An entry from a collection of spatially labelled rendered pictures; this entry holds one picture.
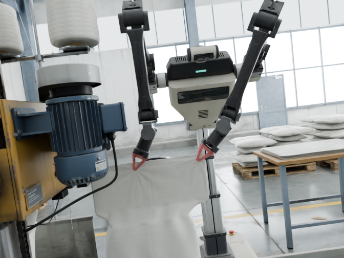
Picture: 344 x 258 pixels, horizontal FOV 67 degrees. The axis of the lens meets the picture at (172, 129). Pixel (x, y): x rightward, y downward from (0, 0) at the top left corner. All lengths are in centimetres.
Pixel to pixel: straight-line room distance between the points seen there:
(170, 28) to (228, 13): 205
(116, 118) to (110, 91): 852
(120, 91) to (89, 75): 850
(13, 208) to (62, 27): 55
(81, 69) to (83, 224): 104
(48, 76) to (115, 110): 20
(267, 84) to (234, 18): 254
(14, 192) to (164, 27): 903
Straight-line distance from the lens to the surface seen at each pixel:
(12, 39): 107
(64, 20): 96
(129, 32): 103
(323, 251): 175
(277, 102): 989
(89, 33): 96
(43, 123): 81
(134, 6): 107
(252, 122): 964
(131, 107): 919
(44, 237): 172
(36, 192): 86
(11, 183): 79
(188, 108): 155
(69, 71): 76
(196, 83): 148
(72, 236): 166
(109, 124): 80
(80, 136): 77
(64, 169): 79
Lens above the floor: 126
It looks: 4 degrees down
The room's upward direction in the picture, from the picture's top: 7 degrees counter-clockwise
